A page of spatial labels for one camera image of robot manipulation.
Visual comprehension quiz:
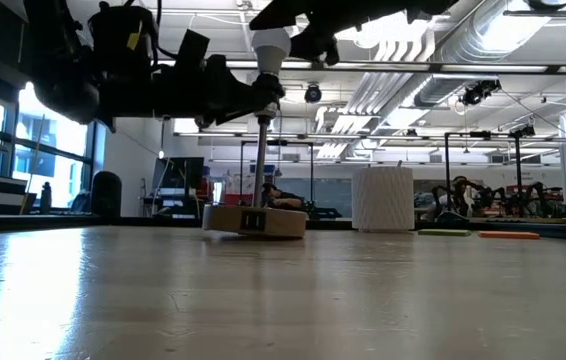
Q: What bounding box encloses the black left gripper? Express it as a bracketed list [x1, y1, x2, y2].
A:
[154, 28, 287, 128]

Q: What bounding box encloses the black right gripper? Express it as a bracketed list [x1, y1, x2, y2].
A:
[247, 0, 460, 67]

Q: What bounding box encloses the white lightbulb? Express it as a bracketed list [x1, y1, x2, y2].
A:
[251, 27, 293, 77]

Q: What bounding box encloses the lamp with round wooden base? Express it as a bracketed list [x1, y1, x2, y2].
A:
[201, 72, 310, 239]

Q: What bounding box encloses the round black ceiling spotlight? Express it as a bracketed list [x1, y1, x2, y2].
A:
[303, 83, 323, 105]

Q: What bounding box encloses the background dark monitor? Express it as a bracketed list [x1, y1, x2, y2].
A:
[151, 156, 206, 192]

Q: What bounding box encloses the person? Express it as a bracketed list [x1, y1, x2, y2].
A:
[261, 181, 310, 212]

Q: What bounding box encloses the white textured cylinder cup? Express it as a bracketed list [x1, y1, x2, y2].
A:
[350, 165, 416, 233]

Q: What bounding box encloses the long ceiling light strip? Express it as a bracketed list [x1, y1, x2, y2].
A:
[156, 59, 566, 75]

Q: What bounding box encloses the yellow stick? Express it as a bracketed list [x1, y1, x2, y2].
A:
[19, 113, 47, 216]

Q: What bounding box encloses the dark water bottle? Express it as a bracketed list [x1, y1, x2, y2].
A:
[39, 180, 54, 216]

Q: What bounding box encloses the green sticky note pad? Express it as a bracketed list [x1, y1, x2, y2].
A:
[417, 228, 473, 238]

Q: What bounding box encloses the orange sticky note pad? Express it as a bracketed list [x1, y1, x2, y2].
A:
[477, 230, 541, 241]

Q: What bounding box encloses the background black rig frame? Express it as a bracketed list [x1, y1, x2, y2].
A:
[443, 130, 525, 217]
[239, 139, 315, 207]

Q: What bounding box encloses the silver ventilation duct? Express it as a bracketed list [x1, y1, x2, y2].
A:
[312, 0, 566, 161]

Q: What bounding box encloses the black ceiling camera rig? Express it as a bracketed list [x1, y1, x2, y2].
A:
[459, 78, 503, 107]

